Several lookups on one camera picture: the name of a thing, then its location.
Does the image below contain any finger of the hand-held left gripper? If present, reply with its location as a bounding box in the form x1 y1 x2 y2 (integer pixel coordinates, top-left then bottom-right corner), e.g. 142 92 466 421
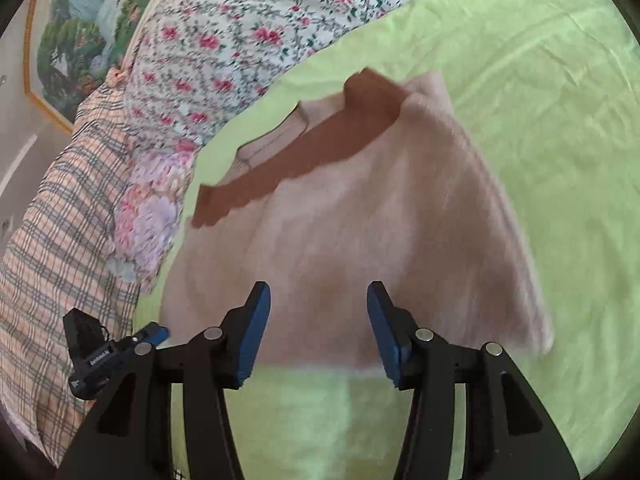
132 324 170 348

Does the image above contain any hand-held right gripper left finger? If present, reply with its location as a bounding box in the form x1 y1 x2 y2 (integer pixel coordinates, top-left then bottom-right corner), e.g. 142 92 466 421
54 281 272 480

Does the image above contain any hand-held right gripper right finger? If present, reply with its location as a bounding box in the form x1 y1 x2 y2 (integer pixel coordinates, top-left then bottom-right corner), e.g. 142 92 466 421
366 281 582 480

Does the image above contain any beige knitted sweater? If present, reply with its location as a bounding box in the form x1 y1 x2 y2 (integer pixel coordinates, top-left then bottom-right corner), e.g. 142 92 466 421
160 66 557 370

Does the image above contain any plaid blanket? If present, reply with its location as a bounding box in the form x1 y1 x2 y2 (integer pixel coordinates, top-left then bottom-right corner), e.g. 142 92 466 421
0 79 147 467

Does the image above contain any pastel floral ruffled cloth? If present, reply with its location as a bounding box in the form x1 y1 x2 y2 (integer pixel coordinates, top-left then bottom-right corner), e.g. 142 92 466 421
106 151 199 295

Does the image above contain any green bed sheet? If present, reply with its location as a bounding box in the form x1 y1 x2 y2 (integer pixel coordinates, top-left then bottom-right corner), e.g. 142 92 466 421
134 0 637 480

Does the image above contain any framed landscape painting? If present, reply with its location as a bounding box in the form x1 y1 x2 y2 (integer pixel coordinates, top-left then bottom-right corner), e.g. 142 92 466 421
22 0 177 136

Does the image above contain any rose floral pillow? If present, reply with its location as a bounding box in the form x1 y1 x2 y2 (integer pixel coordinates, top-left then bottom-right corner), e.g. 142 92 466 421
116 0 506 162

